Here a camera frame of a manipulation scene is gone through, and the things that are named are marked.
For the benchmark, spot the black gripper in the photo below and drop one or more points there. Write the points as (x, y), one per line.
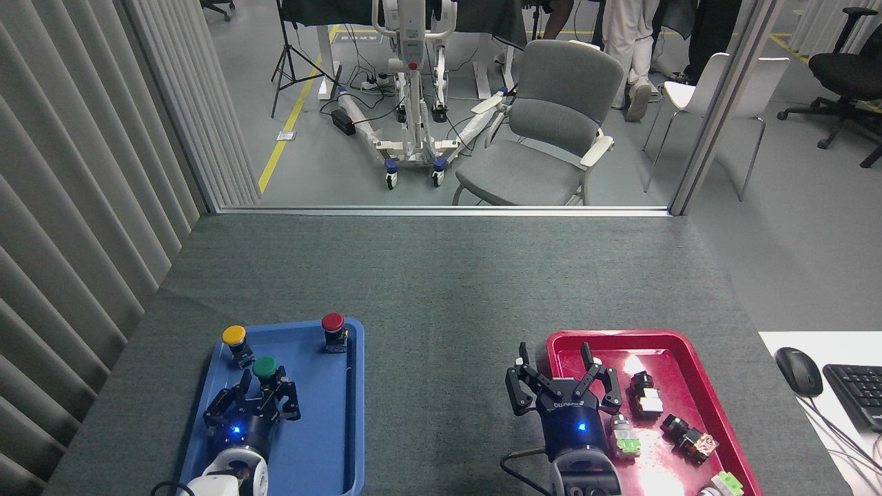
(570, 421)
(248, 430)

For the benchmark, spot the green push button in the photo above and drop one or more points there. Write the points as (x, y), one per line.
(264, 367)

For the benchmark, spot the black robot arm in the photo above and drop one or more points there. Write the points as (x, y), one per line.
(586, 477)

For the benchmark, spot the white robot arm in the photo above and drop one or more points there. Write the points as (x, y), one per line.
(227, 475)

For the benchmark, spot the yellow push button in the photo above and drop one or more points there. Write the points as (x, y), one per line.
(234, 335)

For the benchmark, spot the red push button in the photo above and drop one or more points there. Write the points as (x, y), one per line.
(333, 322)

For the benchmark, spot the blue plastic tray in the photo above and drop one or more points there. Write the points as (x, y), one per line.
(317, 430)

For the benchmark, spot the red plastic tray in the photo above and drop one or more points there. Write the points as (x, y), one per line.
(689, 386)

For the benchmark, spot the black computer mouse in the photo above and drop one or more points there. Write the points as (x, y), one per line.
(798, 370)

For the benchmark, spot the grey upholstered chair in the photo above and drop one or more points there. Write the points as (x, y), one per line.
(558, 117)

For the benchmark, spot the black keyboard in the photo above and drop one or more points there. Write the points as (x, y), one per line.
(858, 394)

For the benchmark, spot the black power adapter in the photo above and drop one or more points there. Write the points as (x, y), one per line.
(343, 122)

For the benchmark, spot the white plastic chair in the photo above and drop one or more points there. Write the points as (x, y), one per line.
(696, 89)

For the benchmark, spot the white power strip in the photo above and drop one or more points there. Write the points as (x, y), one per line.
(375, 83)

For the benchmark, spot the black tripod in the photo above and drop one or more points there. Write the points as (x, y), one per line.
(289, 55)

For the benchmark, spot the person in pale trousers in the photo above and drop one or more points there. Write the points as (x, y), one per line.
(623, 41)

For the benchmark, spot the white stand on wheels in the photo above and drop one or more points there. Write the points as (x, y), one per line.
(412, 45)

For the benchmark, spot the person in dark clothes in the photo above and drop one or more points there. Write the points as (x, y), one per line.
(710, 34)

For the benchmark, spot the black office chair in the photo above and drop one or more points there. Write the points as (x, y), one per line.
(847, 72)

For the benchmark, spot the silver switch with green block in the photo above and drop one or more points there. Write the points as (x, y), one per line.
(624, 439)

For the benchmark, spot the black and white switch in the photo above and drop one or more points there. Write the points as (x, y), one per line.
(646, 398)

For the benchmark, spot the black switch with orange block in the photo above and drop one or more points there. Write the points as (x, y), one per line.
(689, 438)

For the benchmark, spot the white and green switch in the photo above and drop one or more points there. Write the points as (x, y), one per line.
(723, 485)

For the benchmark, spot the silver table edge rail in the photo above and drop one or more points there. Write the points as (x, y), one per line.
(441, 211)

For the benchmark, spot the silver post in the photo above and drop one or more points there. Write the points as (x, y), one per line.
(716, 117)

